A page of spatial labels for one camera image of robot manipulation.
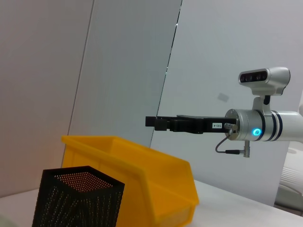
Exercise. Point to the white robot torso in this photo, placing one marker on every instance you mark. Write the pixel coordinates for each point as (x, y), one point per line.
(293, 175)

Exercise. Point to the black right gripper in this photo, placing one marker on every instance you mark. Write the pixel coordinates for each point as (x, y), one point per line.
(194, 125)

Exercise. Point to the yellow plastic bin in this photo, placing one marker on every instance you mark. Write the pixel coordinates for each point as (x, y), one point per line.
(154, 179)

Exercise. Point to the black mesh pen holder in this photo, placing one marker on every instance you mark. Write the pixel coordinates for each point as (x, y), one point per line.
(78, 203)

